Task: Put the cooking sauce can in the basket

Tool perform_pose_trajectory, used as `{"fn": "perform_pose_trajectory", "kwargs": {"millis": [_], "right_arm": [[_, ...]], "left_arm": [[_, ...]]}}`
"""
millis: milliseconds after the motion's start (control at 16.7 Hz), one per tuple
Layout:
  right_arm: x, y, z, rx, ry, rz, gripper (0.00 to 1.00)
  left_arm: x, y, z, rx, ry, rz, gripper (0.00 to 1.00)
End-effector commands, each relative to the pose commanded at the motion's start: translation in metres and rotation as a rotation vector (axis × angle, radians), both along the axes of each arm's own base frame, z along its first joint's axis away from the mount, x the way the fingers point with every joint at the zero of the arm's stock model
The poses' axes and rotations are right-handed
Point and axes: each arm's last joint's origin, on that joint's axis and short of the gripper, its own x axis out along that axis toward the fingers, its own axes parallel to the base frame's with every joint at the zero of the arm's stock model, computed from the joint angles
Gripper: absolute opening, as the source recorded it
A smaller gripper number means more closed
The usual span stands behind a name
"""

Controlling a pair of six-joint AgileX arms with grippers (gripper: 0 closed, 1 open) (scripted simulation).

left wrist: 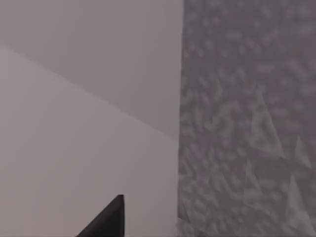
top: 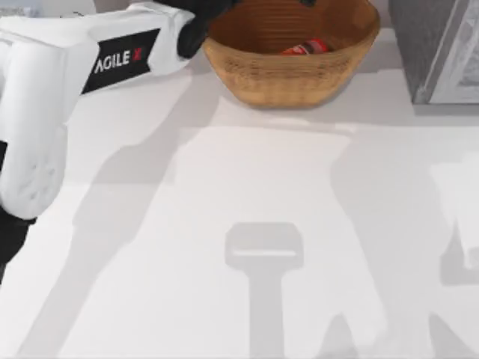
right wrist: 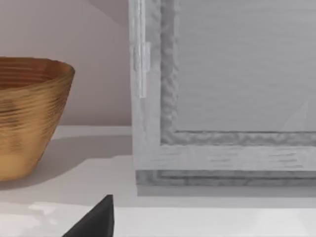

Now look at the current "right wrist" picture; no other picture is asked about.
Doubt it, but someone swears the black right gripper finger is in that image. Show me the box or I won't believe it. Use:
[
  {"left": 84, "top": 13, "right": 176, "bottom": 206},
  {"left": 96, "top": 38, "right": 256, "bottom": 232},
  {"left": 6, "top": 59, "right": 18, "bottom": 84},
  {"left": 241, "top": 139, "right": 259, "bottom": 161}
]
[{"left": 61, "top": 194, "right": 116, "bottom": 237}]

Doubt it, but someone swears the golden brown ribbed bowl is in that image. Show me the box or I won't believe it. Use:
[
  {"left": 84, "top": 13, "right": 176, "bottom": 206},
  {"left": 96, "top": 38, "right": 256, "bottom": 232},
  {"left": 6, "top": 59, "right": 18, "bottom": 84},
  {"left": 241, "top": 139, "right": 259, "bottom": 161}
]
[{"left": 0, "top": 57, "right": 76, "bottom": 183}]

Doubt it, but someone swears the grey cabinet door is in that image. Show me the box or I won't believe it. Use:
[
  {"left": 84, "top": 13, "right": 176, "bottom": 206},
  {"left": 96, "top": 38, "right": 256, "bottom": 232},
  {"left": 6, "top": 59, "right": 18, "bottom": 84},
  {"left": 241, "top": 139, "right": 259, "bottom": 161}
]
[{"left": 142, "top": 0, "right": 316, "bottom": 172}]

